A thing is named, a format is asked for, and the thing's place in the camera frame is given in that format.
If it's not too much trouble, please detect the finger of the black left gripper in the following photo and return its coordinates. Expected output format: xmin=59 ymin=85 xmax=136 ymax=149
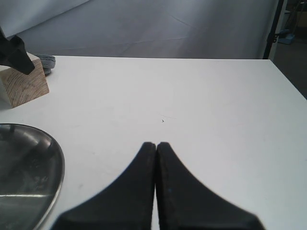
xmin=0 ymin=28 xmax=35 ymax=75

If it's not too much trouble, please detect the grey fabric backdrop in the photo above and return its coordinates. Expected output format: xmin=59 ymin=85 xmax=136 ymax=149
xmin=0 ymin=0 xmax=277 ymax=59

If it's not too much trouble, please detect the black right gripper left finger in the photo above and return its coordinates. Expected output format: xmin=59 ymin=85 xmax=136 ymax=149
xmin=53 ymin=142 xmax=156 ymax=230

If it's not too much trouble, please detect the round stainless steel plate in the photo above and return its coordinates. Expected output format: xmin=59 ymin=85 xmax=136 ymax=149
xmin=0 ymin=123 xmax=65 ymax=230

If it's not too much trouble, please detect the dark blue cloth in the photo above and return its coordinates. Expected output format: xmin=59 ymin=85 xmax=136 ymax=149
xmin=278 ymin=29 xmax=295 ymax=45

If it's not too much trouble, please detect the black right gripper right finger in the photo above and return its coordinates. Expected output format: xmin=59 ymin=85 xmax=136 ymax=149
xmin=155 ymin=142 xmax=264 ymax=230

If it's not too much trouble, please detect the grey blue fleece towel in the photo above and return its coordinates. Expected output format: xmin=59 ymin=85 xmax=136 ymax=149
xmin=35 ymin=54 xmax=56 ymax=76

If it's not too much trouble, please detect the black backdrop stand pole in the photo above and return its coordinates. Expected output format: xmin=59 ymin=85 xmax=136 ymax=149
xmin=262 ymin=0 xmax=285 ymax=59

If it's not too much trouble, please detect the light wooden cube block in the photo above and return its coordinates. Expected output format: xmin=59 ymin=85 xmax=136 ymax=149
xmin=0 ymin=53 xmax=49 ymax=108

